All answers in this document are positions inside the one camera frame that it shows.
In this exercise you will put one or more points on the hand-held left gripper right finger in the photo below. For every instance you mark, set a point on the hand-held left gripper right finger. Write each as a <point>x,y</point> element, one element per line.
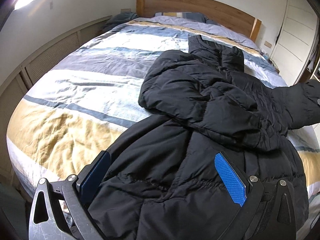
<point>230,177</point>

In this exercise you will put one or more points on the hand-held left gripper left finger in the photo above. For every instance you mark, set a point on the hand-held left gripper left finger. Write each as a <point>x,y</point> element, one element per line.
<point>93,177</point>

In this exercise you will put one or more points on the black puffer jacket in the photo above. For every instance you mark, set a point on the black puffer jacket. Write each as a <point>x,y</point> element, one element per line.
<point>200,100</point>

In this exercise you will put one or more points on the striped duvet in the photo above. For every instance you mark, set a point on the striped duvet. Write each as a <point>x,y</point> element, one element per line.
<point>75,92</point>

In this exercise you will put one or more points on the beige louvered cabinet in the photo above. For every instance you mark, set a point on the beige louvered cabinet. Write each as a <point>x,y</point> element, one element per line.
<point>50,52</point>

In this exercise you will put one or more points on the white wardrobe door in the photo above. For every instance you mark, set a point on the white wardrobe door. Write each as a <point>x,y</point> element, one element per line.
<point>292,30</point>

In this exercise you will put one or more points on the blue-grey cloth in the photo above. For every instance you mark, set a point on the blue-grey cloth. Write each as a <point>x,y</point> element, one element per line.
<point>120,18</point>

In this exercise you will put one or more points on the striped pillow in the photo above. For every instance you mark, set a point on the striped pillow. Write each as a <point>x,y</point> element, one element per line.
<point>185,15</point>

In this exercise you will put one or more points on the wooden headboard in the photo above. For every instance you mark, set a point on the wooden headboard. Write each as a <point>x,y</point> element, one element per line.
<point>200,7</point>

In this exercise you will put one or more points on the beige wall switch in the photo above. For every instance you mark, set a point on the beige wall switch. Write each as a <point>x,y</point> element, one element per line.
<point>267,44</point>

